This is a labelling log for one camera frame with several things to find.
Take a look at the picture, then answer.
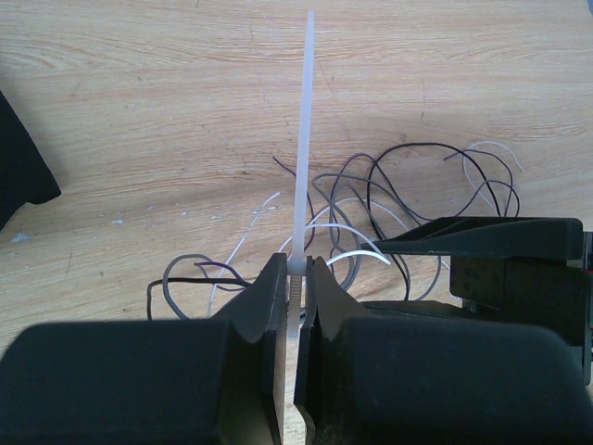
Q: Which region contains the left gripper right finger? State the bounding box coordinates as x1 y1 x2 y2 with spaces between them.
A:
294 258 592 444

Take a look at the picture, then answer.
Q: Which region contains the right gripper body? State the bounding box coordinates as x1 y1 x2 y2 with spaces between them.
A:
367 234 592 384

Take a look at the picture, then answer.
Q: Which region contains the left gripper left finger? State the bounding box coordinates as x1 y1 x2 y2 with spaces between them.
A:
1 253 287 444

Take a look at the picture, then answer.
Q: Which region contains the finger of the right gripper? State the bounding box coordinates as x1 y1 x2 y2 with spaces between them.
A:
374 216 583 260

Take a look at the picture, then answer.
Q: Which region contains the white thin wire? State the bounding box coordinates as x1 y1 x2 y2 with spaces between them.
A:
205 140 525 318

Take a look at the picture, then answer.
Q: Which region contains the white zip tie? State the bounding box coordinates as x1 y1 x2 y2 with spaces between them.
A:
283 10 391 345

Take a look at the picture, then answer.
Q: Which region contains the black cloth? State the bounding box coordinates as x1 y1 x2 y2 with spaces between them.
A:
1 94 61 228

